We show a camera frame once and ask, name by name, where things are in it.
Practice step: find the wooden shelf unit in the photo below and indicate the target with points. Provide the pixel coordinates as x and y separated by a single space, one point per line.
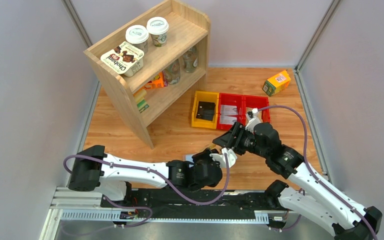
188 27

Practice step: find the middle red plastic bin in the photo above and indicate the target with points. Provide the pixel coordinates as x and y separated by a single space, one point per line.
229 99

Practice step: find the yellow green sponge pack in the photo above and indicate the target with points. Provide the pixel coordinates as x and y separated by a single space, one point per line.
139 98

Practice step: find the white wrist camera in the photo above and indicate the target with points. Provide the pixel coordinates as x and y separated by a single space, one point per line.
253 119
226 159

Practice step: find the orange snack box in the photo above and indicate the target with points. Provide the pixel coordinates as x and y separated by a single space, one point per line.
158 81

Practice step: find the red plastic bin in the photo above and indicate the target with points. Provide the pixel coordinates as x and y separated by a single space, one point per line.
250 102
229 99

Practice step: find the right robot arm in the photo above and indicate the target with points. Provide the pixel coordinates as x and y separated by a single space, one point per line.
325 205

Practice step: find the black cards stack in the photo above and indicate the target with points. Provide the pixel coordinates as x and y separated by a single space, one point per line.
206 111

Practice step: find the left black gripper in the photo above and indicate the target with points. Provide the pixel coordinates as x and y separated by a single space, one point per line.
207 157

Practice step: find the pink leather card holder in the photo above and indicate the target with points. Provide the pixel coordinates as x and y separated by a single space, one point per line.
188 158

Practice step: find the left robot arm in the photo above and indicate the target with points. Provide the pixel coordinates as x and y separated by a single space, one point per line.
94 170

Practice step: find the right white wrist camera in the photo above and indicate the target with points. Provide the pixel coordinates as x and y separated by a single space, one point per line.
253 119

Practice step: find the glass jar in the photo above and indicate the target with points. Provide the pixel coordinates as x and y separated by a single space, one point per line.
172 73
190 60

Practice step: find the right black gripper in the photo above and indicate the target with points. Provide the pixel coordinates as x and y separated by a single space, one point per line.
235 136

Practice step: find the right glass jar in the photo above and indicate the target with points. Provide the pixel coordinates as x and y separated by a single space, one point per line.
190 60

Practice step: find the Chobani yogurt pack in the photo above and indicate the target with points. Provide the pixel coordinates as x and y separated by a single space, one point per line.
124 59

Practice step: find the white cards stack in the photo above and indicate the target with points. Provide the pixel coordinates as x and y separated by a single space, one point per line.
228 114

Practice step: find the white-lidded paper cup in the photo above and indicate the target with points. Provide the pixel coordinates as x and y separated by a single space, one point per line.
158 28
138 36

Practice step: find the right red plastic bin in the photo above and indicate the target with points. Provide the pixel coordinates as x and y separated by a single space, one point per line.
250 102

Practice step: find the orange green juice carton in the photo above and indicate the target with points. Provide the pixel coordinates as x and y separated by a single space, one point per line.
276 83

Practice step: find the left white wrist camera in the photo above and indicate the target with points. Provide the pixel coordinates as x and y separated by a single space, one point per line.
226 159

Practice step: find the yellow plastic bin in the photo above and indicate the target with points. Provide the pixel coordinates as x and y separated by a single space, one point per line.
205 96

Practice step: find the right white-lidded paper cup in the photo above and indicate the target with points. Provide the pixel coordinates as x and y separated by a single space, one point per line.
158 28

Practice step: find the left white-lidded paper cup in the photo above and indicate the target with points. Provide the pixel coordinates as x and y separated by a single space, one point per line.
138 36

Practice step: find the left glass jar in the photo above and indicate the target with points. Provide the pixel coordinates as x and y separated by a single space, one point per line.
172 73

